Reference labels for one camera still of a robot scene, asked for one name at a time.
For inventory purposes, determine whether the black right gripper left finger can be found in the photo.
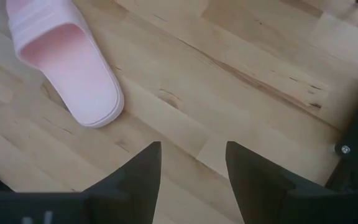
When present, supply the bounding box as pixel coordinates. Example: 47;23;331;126
0;141;162;224

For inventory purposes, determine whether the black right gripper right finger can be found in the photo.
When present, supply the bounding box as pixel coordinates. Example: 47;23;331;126
225;141;358;224

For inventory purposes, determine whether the pink foam slide sandal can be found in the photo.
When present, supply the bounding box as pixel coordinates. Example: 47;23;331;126
6;0;126;129

